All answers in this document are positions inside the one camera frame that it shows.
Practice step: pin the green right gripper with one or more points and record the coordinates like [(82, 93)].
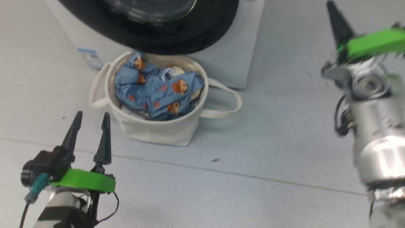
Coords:
[(373, 42)]

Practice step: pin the blue energy label sticker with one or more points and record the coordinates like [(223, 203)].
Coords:
[(90, 58)]

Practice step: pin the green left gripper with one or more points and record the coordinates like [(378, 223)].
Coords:
[(85, 180)]

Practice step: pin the blue bear print garment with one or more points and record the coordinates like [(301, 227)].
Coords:
[(152, 90)]

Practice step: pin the white front-load washing machine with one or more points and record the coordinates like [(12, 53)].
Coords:
[(227, 57)]

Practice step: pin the black round glass washer door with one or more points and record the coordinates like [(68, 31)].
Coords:
[(202, 28)]

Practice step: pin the cream canvas laundry basket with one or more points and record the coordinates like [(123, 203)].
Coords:
[(158, 131)]

